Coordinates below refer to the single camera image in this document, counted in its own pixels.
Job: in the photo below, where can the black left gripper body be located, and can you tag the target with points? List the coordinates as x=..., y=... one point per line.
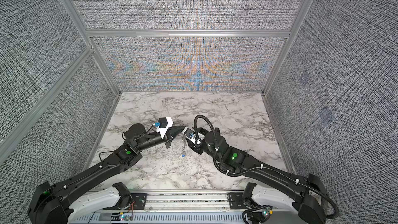
x=157, y=140

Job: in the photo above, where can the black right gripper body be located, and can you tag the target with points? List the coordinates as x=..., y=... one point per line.
x=200, y=150

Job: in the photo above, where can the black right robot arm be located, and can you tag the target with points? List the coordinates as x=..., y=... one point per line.
x=273, y=188

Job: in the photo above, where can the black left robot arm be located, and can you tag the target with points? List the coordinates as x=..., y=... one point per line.
x=67, y=200

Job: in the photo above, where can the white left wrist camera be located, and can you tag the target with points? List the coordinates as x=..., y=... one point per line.
x=162, y=125

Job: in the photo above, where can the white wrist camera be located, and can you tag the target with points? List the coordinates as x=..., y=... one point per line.
x=162, y=125
x=191, y=137

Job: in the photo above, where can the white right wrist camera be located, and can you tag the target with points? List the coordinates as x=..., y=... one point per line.
x=191, y=137

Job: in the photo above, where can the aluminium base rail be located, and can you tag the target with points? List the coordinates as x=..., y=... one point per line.
x=161, y=207

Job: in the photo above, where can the aluminium enclosure frame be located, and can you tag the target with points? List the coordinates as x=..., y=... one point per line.
x=76, y=73

